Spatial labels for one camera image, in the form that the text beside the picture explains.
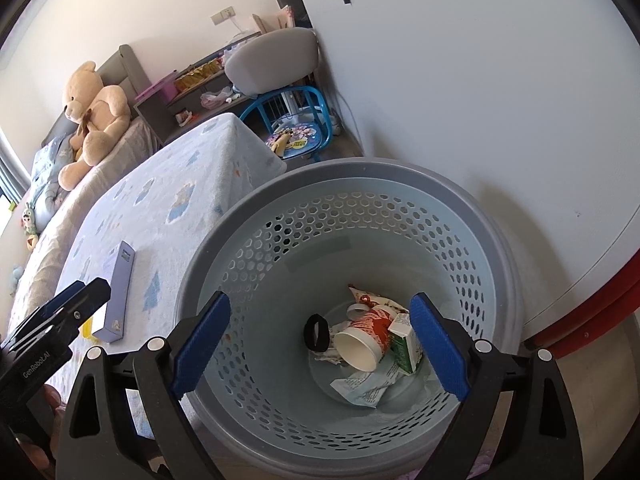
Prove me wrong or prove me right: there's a white green medicine box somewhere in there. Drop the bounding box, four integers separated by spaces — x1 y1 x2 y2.
388 313 423 375

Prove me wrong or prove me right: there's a red white paper cup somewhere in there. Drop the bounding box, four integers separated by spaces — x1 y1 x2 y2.
333 308 395 373

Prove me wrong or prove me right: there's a black round object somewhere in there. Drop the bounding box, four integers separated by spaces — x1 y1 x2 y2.
303 313 331 353

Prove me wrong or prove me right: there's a person's left hand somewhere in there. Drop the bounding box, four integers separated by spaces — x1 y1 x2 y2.
20 385 66 479

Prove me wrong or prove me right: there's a yellow rimmed lid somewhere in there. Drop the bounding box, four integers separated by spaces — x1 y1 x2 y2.
80 318 99 344

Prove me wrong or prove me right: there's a lavender long carton box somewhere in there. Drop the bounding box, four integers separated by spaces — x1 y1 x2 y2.
91 240 136 344

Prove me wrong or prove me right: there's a small green plush toy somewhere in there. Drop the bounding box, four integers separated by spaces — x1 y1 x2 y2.
21 205 39 252

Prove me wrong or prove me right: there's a grey bed with headboard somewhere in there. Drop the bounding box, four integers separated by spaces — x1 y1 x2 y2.
6 61 158 330

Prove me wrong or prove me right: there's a blue patterned fleece blanket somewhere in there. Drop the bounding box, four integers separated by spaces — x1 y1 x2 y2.
58 113 286 353

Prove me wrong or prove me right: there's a blue pillow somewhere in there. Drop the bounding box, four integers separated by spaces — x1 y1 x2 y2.
26 134 74 234

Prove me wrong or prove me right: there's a white blue plastic wrapper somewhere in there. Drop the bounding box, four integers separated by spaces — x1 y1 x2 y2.
331 360 402 408

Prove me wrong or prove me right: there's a beige teddy bear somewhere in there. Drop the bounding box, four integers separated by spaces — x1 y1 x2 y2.
58 61 131 191

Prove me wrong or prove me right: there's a grey perforated laundry basket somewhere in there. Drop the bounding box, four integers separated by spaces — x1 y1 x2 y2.
178 158 524 479

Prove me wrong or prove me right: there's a pink storage box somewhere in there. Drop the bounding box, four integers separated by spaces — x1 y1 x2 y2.
136 70 178 104

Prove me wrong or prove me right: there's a crumpled white tissue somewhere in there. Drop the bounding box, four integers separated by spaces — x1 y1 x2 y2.
311 347 345 365

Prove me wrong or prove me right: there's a red snack wrapper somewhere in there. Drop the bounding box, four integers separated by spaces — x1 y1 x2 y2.
348 284 409 313

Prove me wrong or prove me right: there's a pink plastic bag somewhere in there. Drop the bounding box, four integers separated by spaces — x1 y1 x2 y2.
200 86 234 110

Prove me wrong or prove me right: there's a grey shelf unit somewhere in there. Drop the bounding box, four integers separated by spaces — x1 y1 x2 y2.
134 32 260 145

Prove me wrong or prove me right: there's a grey office chair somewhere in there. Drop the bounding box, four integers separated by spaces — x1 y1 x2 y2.
224 27 319 98

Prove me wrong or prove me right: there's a wall power socket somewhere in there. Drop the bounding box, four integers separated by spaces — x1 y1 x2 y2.
210 6 235 25

